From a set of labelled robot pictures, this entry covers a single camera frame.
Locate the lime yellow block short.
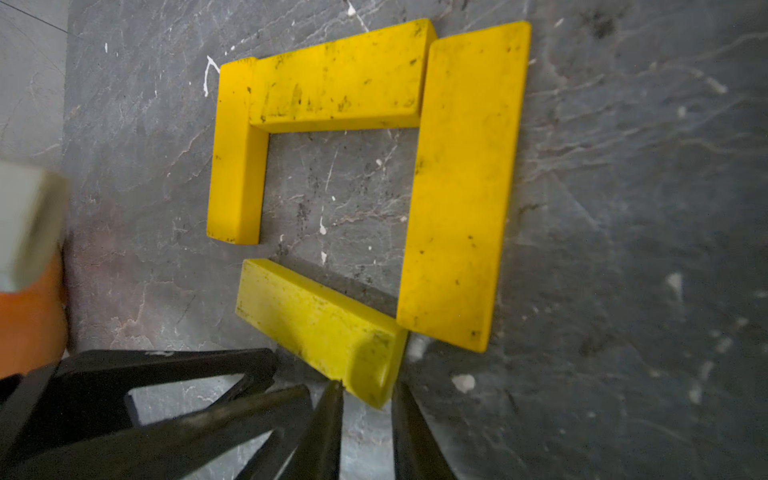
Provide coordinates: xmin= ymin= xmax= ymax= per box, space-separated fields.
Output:
xmin=396 ymin=21 xmax=532 ymax=352

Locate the lime yellow block long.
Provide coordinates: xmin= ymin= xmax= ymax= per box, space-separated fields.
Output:
xmin=236 ymin=259 xmax=408 ymax=409

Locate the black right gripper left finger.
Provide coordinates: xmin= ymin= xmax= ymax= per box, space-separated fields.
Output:
xmin=281 ymin=380 xmax=344 ymax=480

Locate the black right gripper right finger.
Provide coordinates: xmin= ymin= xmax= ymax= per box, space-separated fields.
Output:
xmin=392 ymin=382 xmax=457 ymax=480

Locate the orange plush toy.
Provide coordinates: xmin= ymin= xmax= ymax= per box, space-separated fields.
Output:
xmin=1 ymin=250 xmax=69 ymax=378

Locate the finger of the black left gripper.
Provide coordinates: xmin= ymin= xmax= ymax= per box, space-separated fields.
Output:
xmin=1 ymin=386 xmax=312 ymax=479
xmin=1 ymin=348 xmax=277 ymax=456

